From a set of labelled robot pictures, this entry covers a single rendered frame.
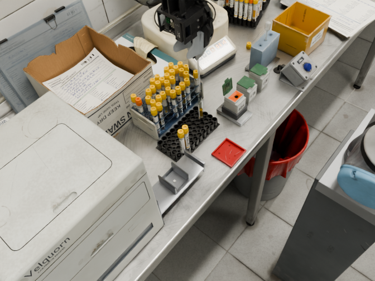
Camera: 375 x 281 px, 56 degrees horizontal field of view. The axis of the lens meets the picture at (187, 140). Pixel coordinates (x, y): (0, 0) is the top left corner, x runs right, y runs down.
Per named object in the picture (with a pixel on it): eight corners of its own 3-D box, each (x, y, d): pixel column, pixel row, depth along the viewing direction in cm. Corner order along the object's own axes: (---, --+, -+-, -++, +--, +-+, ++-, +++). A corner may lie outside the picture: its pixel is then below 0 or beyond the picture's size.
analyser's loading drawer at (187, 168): (150, 229, 82) (146, 221, 78) (130, 213, 85) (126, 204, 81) (205, 170, 91) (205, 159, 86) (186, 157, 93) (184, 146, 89)
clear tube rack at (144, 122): (158, 141, 100) (154, 125, 94) (133, 124, 104) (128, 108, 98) (203, 98, 108) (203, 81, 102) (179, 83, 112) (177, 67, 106)
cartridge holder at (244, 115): (240, 127, 100) (241, 119, 97) (216, 112, 104) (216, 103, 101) (251, 115, 103) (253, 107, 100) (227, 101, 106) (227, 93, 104)
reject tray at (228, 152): (231, 168, 93) (231, 166, 92) (211, 155, 96) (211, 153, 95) (246, 151, 95) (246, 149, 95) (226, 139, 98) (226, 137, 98)
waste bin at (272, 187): (265, 226, 174) (278, 182, 137) (207, 184, 189) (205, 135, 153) (305, 173, 189) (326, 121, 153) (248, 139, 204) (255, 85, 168)
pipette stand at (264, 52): (263, 78, 111) (267, 53, 103) (244, 69, 114) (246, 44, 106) (279, 60, 115) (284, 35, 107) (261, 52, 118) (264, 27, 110)
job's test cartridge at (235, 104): (236, 119, 100) (237, 104, 95) (223, 111, 103) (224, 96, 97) (245, 110, 102) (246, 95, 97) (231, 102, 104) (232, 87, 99)
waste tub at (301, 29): (302, 62, 114) (308, 37, 106) (268, 44, 120) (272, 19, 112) (325, 41, 119) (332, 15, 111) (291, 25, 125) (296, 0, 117)
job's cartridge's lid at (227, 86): (222, 83, 94) (221, 82, 94) (224, 96, 97) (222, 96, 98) (232, 75, 95) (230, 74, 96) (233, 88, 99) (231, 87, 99)
